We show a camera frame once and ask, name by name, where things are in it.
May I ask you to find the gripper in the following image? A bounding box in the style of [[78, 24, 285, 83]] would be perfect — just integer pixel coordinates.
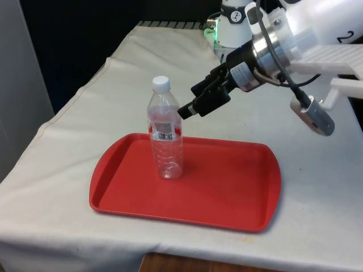
[[178, 40, 264, 121]]

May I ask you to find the clear plastic bottle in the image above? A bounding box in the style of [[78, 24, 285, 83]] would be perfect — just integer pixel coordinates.
[[146, 75, 185, 181]]

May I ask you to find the red tray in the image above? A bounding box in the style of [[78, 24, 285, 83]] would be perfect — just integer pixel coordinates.
[[88, 133, 282, 234]]

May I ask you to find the pale cabinet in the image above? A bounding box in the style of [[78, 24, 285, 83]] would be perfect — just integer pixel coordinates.
[[0, 0, 55, 182]]

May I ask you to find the grey braided cable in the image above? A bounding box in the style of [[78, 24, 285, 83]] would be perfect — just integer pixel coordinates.
[[255, 0, 313, 112]]

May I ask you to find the black cable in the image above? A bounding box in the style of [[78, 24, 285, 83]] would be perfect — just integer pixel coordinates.
[[275, 73, 322, 88]]

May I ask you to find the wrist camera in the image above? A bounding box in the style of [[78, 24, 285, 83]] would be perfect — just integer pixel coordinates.
[[289, 95, 336, 137]]

